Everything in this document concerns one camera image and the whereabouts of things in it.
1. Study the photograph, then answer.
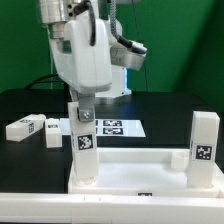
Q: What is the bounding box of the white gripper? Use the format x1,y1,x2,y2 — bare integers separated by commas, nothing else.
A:
49,15,112,123

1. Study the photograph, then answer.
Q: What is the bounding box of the white desk top panel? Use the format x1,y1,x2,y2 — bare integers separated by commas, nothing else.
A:
68,148,224,198

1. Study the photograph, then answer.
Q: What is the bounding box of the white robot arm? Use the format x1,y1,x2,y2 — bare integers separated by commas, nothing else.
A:
39,0,124,123

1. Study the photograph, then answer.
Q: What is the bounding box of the white tag sheet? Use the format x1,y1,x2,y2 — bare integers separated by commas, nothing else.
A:
59,118,147,138

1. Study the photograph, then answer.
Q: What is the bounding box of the white front fence bar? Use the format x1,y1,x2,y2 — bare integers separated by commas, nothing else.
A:
0,193,224,224

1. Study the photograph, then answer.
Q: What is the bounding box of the black cable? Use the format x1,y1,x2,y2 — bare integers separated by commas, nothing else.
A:
24,73,64,90

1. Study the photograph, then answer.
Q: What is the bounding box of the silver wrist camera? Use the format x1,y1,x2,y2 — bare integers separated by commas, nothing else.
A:
110,41,147,71

